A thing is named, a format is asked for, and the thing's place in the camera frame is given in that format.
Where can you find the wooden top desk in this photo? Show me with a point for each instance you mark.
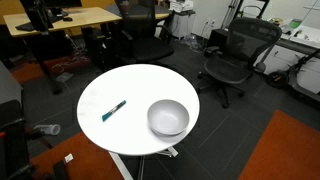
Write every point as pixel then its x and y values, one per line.
pixel 90 16

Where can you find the green item on desk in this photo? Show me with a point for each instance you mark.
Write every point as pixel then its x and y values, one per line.
pixel 295 23

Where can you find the small white cabinet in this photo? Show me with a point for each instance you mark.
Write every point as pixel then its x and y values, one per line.
pixel 181 25

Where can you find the long white cabinet desk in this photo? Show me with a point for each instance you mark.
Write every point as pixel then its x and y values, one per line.
pixel 283 60

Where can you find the black computer monitor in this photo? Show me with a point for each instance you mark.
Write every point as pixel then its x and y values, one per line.
pixel 36 15

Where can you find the teal marker pen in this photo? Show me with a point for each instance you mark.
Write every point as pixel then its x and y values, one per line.
pixel 113 111

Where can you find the black upright post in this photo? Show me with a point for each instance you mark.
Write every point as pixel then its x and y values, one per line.
pixel 60 171

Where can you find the black keyboard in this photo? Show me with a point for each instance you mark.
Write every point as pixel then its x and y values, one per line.
pixel 25 27

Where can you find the black computer tower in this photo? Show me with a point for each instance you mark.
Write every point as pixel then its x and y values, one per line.
pixel 96 46

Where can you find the small white floor tag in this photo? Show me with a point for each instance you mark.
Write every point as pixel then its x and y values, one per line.
pixel 69 158

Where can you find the black mesh office chair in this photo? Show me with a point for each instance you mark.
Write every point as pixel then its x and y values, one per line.
pixel 230 66

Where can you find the white printer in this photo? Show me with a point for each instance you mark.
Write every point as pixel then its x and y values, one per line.
pixel 181 6

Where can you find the grey floor power box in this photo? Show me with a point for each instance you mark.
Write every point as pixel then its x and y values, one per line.
pixel 64 77

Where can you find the black box on floor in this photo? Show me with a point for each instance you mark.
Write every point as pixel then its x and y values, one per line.
pixel 220 38

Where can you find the black computer mouse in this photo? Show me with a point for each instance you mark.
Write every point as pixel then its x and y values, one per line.
pixel 67 19

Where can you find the black padded office chair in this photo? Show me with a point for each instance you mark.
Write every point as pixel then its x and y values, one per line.
pixel 150 48

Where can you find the white round bowl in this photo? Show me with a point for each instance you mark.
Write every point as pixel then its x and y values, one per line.
pixel 168 116

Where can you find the white table base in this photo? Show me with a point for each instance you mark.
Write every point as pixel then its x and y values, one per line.
pixel 118 163

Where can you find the black electric scooter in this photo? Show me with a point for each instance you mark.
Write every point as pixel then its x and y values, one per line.
pixel 278 79

